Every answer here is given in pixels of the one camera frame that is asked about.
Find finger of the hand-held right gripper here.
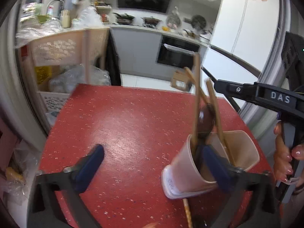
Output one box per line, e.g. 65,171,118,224
201,65,241,112
215,79,257,101

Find dark hanging garment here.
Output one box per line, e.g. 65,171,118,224
105,28,122,86

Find cardboard box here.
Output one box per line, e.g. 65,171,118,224
170,70,194,92

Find black built-in oven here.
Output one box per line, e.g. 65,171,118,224
156,34,201,68

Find dark brown plastic spoon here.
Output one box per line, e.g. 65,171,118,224
198,103,216,140

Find spiral patterned wooden chopstick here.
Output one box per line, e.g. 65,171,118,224
182,198,193,228

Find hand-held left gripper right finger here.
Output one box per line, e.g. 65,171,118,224
192,145,280,228

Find dark cooking pot with lid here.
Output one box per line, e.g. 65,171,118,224
142,16,160,27

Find white plastic bag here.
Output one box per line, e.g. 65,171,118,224
78,6,104,28

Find sliding door frame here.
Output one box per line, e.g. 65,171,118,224
0,0,300,148

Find white refrigerator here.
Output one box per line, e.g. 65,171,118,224
201,0,286,115

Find black wok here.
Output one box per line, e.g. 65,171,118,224
112,12,135,24

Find beige plastic utensil holder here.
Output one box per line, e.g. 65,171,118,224
161,130,260,200

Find kitchen faucet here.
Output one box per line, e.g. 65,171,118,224
46,0,65,17

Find kitchen chopstick holder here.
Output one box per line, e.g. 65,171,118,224
60,9,71,29

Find clear plastic bags on cart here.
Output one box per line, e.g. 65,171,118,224
15,18,65,46

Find beige plastic storage cart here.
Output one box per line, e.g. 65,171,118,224
15,27,111,113

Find person's right hand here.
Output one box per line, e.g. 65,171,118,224
273,122,304,195

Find yellow oil bottle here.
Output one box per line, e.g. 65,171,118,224
35,66,53,85

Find hanging dark strainer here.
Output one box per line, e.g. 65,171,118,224
191,15,207,29

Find person's left hand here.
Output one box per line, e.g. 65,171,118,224
142,221,165,228

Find clear plastic bag in cart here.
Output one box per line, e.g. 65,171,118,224
48,64,112,93

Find grey lower cabinet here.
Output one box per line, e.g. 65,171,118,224
110,26,162,79

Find plastic bag on floor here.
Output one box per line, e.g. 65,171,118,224
0,144,40,207

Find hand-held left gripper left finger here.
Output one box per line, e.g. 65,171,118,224
27,144,105,228

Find hanging metal steamer rack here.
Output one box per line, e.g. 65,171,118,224
166,6,182,29

